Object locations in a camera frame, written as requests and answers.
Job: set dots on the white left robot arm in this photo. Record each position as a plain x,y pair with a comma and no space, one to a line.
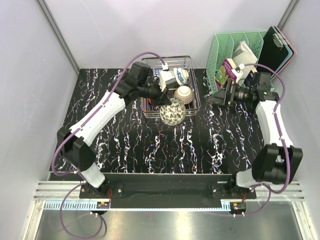
74,143

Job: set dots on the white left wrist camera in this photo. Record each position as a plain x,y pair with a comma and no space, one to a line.
166,77

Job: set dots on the dark blue book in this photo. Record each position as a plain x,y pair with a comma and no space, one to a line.
248,82

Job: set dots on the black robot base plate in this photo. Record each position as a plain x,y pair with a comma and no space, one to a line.
166,191

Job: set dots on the black marble pattern mat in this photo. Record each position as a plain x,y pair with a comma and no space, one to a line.
216,140

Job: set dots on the black clipboard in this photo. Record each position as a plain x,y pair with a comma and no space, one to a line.
270,54

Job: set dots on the pink blue clipboards stack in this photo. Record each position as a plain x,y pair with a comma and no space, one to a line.
287,51

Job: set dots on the blue white patterned bowl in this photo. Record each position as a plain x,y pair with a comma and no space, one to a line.
181,76

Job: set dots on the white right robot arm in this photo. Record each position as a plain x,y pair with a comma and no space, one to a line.
278,161

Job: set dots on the white padded envelope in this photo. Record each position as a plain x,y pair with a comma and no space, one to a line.
243,55

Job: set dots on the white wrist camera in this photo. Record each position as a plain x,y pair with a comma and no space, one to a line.
238,76
166,77

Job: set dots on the purple green book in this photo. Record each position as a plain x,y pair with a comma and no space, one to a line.
225,72

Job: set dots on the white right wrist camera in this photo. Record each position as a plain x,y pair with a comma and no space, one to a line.
238,76

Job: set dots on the chrome wire dish rack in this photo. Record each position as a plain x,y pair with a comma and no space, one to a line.
180,61

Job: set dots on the grey leaf patterned bowl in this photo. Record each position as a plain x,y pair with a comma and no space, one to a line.
174,113

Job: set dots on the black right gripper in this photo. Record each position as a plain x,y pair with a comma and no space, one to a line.
218,98

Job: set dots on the green plastic file organizer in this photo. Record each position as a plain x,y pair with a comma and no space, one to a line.
222,47

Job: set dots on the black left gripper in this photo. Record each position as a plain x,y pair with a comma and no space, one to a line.
163,100

